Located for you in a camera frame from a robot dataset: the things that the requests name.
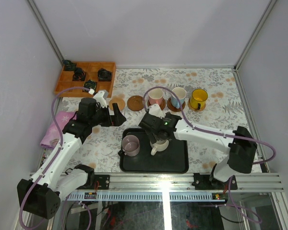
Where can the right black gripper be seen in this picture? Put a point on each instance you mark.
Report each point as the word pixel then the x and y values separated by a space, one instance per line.
pixel 152 136

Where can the cream white mug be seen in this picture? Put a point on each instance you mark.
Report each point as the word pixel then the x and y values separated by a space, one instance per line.
pixel 159 146

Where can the purple mug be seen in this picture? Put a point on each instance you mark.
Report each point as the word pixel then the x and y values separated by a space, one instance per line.
pixel 130 146

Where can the pink princess cloth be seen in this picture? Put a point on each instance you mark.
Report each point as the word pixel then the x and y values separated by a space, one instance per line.
pixel 52 135

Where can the woven rattan coaster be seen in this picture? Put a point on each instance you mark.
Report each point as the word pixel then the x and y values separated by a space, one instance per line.
pixel 119 101
pixel 193 109

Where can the dark green yellow roll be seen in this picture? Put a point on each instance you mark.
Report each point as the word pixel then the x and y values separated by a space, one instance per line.
pixel 90 85

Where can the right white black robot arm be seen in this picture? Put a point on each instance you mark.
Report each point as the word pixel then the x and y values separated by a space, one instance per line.
pixel 238 144

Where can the black serving tray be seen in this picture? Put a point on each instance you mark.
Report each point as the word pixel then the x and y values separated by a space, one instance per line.
pixel 174 159

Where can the dark wooden coaster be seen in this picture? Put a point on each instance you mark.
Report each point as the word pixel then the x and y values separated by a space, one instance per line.
pixel 162 106
pixel 171 107
pixel 135 103

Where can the yellow mug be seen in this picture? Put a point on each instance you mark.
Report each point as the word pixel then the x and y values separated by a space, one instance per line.
pixel 198 99

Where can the blue mug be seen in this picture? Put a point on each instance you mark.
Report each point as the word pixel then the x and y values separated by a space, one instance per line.
pixel 178 97

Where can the aluminium front rail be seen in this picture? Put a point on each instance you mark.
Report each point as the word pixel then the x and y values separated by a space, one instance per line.
pixel 136 182

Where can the blue slotted cable duct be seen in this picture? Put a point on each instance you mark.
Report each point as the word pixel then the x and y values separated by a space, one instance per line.
pixel 146 196

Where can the orange wooden compartment tray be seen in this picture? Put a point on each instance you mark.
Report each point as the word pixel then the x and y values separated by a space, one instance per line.
pixel 90 69

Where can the pink mug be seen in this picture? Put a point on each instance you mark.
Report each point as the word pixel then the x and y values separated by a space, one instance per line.
pixel 155 96

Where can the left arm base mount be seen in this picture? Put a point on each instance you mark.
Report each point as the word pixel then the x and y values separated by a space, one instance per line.
pixel 98 180

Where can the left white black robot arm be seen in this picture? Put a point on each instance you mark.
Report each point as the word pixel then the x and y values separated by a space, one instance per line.
pixel 42 194

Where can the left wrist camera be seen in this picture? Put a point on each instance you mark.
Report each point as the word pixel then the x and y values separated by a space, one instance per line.
pixel 100 97

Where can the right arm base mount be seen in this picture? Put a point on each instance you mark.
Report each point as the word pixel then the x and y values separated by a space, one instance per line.
pixel 203 181

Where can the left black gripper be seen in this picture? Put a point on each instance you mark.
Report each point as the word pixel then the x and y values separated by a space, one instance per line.
pixel 111 117

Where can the black roll far corner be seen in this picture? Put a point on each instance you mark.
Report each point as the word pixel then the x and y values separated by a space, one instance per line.
pixel 67 62

